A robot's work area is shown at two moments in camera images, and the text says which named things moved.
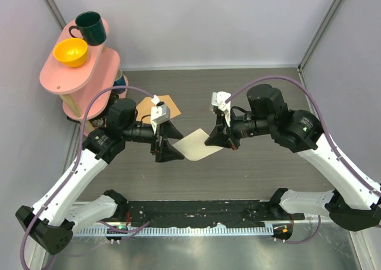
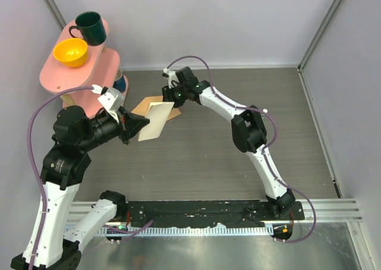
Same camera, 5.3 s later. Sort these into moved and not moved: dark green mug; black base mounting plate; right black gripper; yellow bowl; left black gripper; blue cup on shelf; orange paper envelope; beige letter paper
Moved: beige letter paper; left black gripper; right black gripper
Not moved: yellow bowl; blue cup on shelf; black base mounting plate; dark green mug; orange paper envelope
